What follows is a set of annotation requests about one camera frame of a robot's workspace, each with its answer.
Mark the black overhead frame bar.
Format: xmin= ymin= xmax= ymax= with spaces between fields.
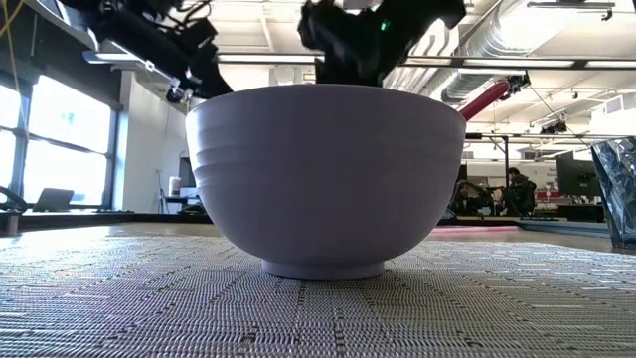
xmin=217 ymin=53 xmax=636 ymax=71

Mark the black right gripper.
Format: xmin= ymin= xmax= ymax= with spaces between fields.
xmin=296 ymin=0 xmax=468 ymax=89

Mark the person in dark jacket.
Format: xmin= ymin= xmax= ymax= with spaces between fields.
xmin=498 ymin=166 xmax=539 ymax=218

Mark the white ribbed bowl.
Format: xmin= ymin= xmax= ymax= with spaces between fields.
xmin=184 ymin=83 xmax=468 ymax=281

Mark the blue-grey flat tray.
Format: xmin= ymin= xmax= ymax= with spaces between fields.
xmin=516 ymin=218 xmax=611 ymax=239

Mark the large dark computer monitor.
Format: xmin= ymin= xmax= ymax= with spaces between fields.
xmin=555 ymin=150 xmax=603 ymax=198

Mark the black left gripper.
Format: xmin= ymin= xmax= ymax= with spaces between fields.
xmin=59 ymin=0 xmax=235 ymax=103

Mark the yellow cable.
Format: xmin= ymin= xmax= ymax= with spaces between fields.
xmin=0 ymin=0 xmax=25 ymax=103

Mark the black curved table-edge fixture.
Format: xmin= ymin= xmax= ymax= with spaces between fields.
xmin=0 ymin=185 xmax=31 ymax=236

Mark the grey woven placemat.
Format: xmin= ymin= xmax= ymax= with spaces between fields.
xmin=0 ymin=233 xmax=636 ymax=358

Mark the open laptop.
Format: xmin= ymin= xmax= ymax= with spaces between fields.
xmin=31 ymin=187 xmax=77 ymax=213

